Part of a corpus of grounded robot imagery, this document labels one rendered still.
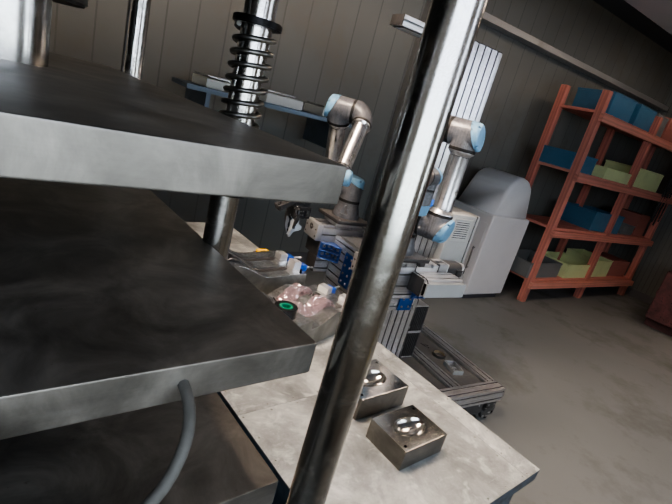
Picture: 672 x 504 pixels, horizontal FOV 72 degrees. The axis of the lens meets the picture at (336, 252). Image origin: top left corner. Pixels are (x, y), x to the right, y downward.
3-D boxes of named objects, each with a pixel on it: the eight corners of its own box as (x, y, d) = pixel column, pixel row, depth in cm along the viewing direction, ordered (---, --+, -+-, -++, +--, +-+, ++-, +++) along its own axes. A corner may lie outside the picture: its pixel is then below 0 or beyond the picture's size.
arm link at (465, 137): (421, 233, 218) (459, 117, 202) (450, 244, 211) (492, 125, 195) (410, 235, 208) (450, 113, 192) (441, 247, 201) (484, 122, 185)
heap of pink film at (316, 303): (305, 291, 190) (309, 274, 188) (340, 310, 182) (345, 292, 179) (263, 305, 168) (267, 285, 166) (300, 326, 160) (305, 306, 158)
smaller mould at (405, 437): (406, 421, 135) (412, 404, 133) (440, 451, 126) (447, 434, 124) (365, 436, 124) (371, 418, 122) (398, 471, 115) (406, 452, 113)
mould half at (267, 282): (272, 268, 221) (278, 242, 217) (302, 292, 203) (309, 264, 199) (168, 271, 188) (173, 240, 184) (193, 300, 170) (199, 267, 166)
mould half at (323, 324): (312, 295, 203) (318, 272, 200) (360, 321, 191) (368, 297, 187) (228, 323, 161) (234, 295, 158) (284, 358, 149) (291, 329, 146)
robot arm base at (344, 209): (349, 212, 267) (353, 196, 264) (363, 221, 256) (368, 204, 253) (327, 210, 259) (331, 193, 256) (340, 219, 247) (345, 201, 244)
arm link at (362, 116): (379, 118, 232) (347, 193, 210) (358, 112, 233) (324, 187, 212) (381, 100, 221) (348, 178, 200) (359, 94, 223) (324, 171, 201)
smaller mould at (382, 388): (370, 376, 153) (376, 358, 150) (402, 404, 142) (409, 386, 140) (323, 388, 139) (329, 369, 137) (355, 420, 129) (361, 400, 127)
